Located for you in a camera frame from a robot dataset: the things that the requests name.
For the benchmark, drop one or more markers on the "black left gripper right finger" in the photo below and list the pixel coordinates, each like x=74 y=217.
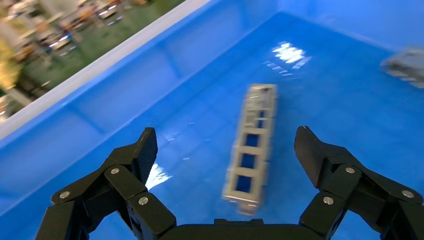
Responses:
x=348 y=185

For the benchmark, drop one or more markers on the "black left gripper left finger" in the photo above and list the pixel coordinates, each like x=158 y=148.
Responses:
x=122 y=185

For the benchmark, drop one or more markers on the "large blue plastic bin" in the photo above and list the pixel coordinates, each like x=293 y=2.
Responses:
x=198 y=66

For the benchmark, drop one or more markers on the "grey windowed metal part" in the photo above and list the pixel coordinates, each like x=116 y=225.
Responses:
x=242 y=197
x=404 y=66

